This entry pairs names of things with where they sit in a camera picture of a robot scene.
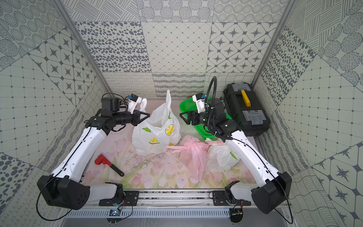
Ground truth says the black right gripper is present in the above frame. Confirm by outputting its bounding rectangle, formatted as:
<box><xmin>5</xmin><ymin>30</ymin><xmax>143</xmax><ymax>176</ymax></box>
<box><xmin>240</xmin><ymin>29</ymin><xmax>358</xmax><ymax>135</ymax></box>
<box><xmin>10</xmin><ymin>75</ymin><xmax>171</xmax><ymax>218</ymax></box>
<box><xmin>179</xmin><ymin>110</ymin><xmax>215</xmax><ymax>128</ymax></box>

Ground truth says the pink patterned plastic bag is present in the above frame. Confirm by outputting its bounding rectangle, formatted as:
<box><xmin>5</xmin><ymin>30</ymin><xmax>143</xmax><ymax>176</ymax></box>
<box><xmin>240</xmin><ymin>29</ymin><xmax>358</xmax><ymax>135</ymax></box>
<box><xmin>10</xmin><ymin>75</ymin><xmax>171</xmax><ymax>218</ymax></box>
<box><xmin>164</xmin><ymin>135</ymin><xmax>224</xmax><ymax>182</ymax></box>

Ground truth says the white lemon print bag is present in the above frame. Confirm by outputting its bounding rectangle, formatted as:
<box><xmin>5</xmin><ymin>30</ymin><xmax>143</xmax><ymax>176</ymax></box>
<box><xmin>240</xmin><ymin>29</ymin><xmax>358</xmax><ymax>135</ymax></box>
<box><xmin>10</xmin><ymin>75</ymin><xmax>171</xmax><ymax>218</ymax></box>
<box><xmin>206</xmin><ymin>145</ymin><xmax>240</xmax><ymax>172</ymax></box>

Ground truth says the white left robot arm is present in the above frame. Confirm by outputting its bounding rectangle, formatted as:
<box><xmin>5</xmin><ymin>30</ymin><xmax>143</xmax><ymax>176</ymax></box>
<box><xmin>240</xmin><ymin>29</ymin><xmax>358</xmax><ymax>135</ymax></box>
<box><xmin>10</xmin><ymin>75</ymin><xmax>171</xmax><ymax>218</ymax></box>
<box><xmin>37</xmin><ymin>97</ymin><xmax>150</xmax><ymax>210</ymax></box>

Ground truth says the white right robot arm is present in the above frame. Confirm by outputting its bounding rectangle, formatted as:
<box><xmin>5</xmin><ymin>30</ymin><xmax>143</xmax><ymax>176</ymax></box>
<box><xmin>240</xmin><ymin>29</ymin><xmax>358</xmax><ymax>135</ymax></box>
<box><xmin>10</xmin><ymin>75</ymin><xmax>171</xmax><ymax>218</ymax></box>
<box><xmin>180</xmin><ymin>94</ymin><xmax>292</xmax><ymax>214</ymax></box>

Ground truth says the green plastic basket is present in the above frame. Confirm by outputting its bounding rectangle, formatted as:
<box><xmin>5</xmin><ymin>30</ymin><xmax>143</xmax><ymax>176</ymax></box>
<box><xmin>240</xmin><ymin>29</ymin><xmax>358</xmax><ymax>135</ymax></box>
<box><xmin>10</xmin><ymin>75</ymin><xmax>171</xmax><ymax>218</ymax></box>
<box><xmin>180</xmin><ymin>97</ymin><xmax>239</xmax><ymax>141</ymax></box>

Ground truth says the floral pink table mat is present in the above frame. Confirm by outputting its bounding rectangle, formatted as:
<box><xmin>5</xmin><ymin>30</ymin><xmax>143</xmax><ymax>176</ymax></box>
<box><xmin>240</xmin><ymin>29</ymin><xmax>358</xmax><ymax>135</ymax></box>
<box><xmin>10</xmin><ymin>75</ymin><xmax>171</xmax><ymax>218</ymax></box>
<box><xmin>82</xmin><ymin>125</ymin><xmax>255</xmax><ymax>189</ymax></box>

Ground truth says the black plastic toolbox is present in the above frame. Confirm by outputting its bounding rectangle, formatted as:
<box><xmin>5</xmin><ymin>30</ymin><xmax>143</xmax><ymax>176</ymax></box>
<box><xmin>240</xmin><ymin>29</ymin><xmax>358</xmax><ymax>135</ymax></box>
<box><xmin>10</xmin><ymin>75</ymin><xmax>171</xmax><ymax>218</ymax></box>
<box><xmin>223</xmin><ymin>82</ymin><xmax>270</xmax><ymax>137</ymax></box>

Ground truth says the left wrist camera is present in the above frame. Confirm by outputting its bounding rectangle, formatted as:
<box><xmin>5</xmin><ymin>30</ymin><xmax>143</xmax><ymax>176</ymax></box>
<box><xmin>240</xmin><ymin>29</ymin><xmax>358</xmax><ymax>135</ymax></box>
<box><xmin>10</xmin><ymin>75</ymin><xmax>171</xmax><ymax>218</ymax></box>
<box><xmin>128</xmin><ymin>94</ymin><xmax>142</xmax><ymax>114</ymax></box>

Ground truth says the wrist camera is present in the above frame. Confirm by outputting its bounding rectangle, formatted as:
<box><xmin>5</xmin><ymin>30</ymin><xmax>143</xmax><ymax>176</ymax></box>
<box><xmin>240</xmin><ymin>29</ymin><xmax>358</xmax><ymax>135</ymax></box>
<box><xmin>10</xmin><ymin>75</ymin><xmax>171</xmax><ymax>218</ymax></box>
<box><xmin>192</xmin><ymin>94</ymin><xmax>206</xmax><ymax>114</ymax></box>
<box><xmin>128</xmin><ymin>94</ymin><xmax>142</xmax><ymax>114</ymax></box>

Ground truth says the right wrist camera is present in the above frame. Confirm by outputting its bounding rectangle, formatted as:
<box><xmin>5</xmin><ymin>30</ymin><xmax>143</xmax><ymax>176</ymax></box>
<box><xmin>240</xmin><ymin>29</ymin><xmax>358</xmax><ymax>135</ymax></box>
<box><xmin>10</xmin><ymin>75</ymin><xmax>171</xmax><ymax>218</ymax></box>
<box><xmin>192</xmin><ymin>94</ymin><xmax>206</xmax><ymax>114</ymax></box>

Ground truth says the red handled tool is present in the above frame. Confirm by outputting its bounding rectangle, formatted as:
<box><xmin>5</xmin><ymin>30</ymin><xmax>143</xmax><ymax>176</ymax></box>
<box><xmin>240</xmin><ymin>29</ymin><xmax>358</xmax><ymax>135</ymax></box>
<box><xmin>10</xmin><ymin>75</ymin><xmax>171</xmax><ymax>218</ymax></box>
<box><xmin>95</xmin><ymin>154</ymin><xmax>125</xmax><ymax>177</ymax></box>

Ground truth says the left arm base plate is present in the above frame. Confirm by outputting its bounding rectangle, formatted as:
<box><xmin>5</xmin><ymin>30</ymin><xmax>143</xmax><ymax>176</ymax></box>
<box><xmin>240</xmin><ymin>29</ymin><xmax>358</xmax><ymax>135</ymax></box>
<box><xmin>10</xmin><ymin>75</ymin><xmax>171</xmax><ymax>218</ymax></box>
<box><xmin>98</xmin><ymin>191</ymin><xmax>140</xmax><ymax>207</ymax></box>

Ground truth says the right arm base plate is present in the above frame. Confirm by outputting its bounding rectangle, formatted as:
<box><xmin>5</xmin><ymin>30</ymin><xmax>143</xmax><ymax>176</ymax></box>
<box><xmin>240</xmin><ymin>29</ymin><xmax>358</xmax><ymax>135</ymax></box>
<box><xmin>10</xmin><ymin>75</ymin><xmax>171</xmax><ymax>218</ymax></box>
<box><xmin>209</xmin><ymin>190</ymin><xmax>237</xmax><ymax>206</ymax></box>

